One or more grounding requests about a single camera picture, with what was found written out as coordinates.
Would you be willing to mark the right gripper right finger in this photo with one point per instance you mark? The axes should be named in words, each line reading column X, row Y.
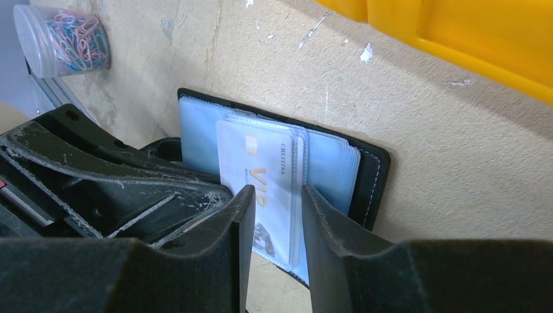
column 351, row 269

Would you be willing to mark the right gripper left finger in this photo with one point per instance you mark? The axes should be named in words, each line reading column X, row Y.
column 207, row 269

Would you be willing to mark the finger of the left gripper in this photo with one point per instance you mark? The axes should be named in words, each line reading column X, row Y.
column 52, row 189
column 75, row 128

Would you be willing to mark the black leather card holder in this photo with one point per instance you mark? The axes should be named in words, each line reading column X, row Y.
column 349, row 173

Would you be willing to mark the left yellow bin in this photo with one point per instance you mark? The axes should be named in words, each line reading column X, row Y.
column 507, row 41

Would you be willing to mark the aluminium frame rail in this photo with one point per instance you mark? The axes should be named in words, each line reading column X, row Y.
column 51, row 93

